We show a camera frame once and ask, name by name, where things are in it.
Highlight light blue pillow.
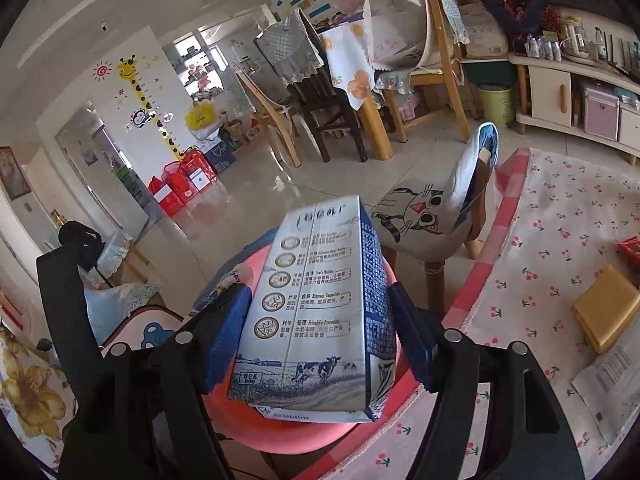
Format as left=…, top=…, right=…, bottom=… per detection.
left=81, top=267, right=162, bottom=347

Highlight dining table orange print cloth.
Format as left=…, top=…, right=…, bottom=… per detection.
left=319, top=20, right=394, bottom=162

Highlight red gift bags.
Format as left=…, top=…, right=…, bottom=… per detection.
left=148, top=147, right=218, bottom=218

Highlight cherry print cloth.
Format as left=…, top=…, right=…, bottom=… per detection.
left=300, top=149, right=640, bottom=480

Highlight pink plastic basin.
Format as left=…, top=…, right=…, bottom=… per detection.
left=207, top=247, right=421, bottom=456

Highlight red framed wall picture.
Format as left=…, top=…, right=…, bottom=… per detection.
left=0, top=146, right=32, bottom=202

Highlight printed paper sheet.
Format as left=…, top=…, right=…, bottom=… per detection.
left=570, top=330, right=640, bottom=446

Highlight yellow floral cushion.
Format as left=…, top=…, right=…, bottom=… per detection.
left=0, top=324, right=77, bottom=442

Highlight white electric kettle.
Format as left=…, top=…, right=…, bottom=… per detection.
left=561, top=16, right=592, bottom=64

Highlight light wooden chair grey cover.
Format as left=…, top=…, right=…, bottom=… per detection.
left=385, top=0, right=473, bottom=147

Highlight dark blue flower bouquet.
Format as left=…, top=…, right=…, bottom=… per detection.
left=475, top=0, right=549, bottom=37

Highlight red snack packet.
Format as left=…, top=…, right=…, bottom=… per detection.
left=615, top=236, right=640, bottom=267

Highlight monkey wall sticker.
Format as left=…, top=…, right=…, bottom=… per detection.
left=125, top=108, right=154, bottom=134

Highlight blue white milk carton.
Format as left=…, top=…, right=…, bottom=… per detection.
left=227, top=194, right=398, bottom=423

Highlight pink storage box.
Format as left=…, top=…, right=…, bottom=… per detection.
left=581, top=82, right=621, bottom=142

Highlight giraffe wall sticker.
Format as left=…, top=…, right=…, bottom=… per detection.
left=116, top=57, right=189, bottom=162

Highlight row of small bottles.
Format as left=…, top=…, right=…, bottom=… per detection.
left=522, top=34, right=563, bottom=62

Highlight cat-face floor mat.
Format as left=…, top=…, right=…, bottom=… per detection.
left=370, top=122, right=501, bottom=311

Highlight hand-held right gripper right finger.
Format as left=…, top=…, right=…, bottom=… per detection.
left=387, top=282, right=586, bottom=480

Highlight green waste bin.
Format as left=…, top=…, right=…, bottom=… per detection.
left=477, top=85, right=516, bottom=129

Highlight dark wooden chair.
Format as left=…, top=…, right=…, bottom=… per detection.
left=254, top=9, right=369, bottom=164

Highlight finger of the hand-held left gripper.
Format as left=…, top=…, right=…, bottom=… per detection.
left=35, top=220, right=104, bottom=366

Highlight bare light wooden chair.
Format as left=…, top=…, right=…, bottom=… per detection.
left=231, top=62, right=302, bottom=168

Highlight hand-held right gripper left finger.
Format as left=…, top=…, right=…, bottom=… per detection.
left=60, top=282, right=253, bottom=480

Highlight pink bear print cushion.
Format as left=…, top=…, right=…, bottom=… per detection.
left=101, top=305, right=184, bottom=352

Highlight yellow bag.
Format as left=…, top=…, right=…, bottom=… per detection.
left=185, top=101, right=222, bottom=132

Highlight translucent plastic sheet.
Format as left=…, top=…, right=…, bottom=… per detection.
left=361, top=0, right=427, bottom=69

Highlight gold square box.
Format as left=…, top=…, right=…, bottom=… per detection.
left=570, top=265, right=640, bottom=354

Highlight white television cabinet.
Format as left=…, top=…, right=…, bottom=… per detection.
left=507, top=52, right=640, bottom=167

